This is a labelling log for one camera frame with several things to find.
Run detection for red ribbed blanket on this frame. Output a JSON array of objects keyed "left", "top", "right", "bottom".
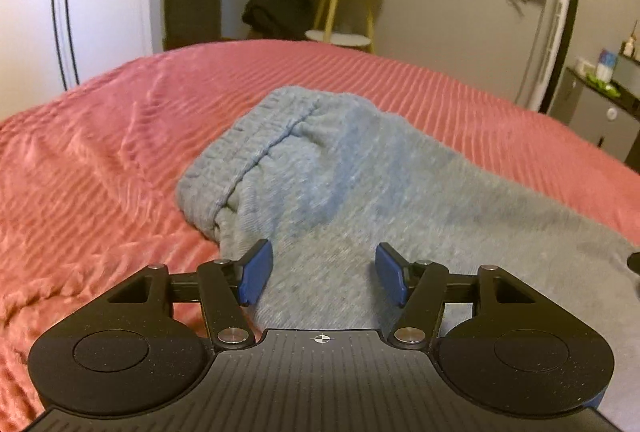
[{"left": 0, "top": 39, "right": 640, "bottom": 432}]

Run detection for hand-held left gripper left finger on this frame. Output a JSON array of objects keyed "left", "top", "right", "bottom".
[{"left": 107, "top": 239, "right": 275, "bottom": 350}]

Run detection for yellow side table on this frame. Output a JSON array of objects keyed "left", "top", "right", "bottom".
[{"left": 304, "top": 0, "right": 386, "bottom": 56}]

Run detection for black wall cable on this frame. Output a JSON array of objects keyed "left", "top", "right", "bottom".
[{"left": 50, "top": 0, "right": 81, "bottom": 89}]

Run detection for grey cabinet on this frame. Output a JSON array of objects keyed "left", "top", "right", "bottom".
[{"left": 547, "top": 67, "right": 640, "bottom": 163}]

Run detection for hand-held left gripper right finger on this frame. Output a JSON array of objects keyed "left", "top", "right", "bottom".
[{"left": 375, "top": 242, "right": 538, "bottom": 350}]

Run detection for green packet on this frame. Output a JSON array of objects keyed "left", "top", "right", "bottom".
[{"left": 587, "top": 75, "right": 622, "bottom": 96}]

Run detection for grey pants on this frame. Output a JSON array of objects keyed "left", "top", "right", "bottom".
[{"left": 176, "top": 86, "right": 640, "bottom": 333}]

